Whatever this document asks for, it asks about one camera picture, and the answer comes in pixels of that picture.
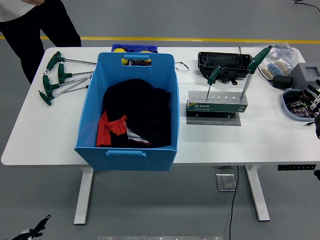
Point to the dark red electronic modules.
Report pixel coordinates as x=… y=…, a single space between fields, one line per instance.
x=298 y=106

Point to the grey foam block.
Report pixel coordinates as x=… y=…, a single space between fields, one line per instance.
x=300 y=75

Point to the taped resistor strip bundle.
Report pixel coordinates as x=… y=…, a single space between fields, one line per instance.
x=275 y=68

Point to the white table leg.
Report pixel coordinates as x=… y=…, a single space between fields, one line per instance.
x=83 y=195
x=257 y=195

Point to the blue plastic storage box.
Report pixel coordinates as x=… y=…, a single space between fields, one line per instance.
x=130 y=160

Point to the person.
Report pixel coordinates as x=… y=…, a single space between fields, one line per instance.
x=50 y=25

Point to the black power adapter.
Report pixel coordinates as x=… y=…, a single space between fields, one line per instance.
x=282 y=82

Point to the dark red packet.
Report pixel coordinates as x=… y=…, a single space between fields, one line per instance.
x=140 y=63

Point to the green metal hex key holder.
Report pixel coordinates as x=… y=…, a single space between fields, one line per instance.
x=215 y=107

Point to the black and red clothing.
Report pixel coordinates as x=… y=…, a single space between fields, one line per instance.
x=140 y=107

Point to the light blue bowl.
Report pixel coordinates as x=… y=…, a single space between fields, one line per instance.
x=287 y=110

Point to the black-white robot left hand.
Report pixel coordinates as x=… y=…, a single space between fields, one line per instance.
x=37 y=228

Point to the dark blue plastic bin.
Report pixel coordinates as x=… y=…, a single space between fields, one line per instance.
x=135 y=47

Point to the clear plastic bag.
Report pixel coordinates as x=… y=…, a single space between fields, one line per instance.
x=282 y=56

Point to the black plastic tray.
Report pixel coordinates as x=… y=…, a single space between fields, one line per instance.
x=225 y=62

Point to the metal floor plate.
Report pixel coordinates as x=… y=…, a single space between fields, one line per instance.
x=226 y=182

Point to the black table control panel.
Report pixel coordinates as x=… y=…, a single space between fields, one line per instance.
x=296 y=167

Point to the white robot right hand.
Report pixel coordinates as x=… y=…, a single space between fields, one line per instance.
x=317 y=105

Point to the yellow ball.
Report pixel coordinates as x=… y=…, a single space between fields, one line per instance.
x=118 y=50
x=124 y=62
x=145 y=52

